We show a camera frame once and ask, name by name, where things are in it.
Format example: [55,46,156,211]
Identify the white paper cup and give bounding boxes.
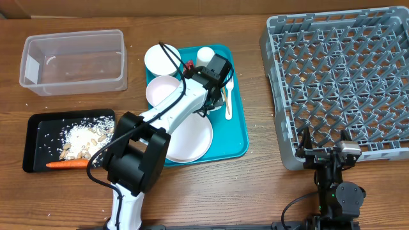
[196,47,215,67]

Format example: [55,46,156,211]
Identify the pink bowl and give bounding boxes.
[145,75,180,107]

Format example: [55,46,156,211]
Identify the white bowl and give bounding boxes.
[144,44,177,77]

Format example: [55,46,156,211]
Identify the white napkin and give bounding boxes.
[207,105,222,114]

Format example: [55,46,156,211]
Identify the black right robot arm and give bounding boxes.
[296,128,366,229]

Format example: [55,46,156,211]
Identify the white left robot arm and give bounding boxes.
[102,54,233,229]

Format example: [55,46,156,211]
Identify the grey dishwasher rack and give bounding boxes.
[259,6,408,170]

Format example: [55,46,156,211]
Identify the white plastic fork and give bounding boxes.
[225,75,234,120]

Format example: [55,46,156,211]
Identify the wooden chopstick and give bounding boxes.
[222,87,231,119]

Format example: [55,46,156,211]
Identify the red snack wrapper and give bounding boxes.
[183,60,195,73]

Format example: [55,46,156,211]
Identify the teal serving tray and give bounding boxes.
[145,43,250,167]

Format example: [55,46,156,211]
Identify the large white plate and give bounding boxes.
[166,114,213,163]

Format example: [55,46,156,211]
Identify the clear plastic bin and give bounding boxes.
[19,29,127,96]

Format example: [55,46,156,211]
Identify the rice and peanuts pile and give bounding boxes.
[40,116,115,160]

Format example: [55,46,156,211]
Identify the orange carrot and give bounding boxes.
[46,158,89,169]

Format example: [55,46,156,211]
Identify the black tray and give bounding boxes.
[22,109,115,173]

